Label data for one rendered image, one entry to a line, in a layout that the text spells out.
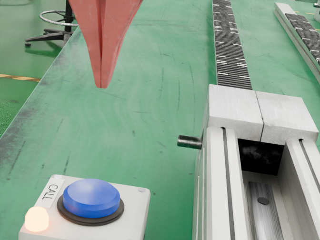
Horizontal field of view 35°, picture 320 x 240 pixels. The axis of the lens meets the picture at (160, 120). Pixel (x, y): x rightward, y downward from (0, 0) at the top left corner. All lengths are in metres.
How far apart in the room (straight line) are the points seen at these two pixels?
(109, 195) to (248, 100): 0.21
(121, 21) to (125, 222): 0.14
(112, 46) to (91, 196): 0.11
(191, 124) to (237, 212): 0.34
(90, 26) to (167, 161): 0.30
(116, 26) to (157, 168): 0.29
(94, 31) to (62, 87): 0.46
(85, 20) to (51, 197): 0.14
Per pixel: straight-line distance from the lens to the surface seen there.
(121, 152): 0.57
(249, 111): 0.48
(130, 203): 0.38
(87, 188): 0.36
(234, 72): 0.81
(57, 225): 0.35
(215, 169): 0.39
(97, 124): 0.64
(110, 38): 0.29
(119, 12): 0.28
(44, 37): 3.72
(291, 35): 1.28
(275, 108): 0.51
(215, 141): 0.43
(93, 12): 0.29
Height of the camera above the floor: 1.04
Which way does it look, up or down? 23 degrees down
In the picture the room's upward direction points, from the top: 8 degrees clockwise
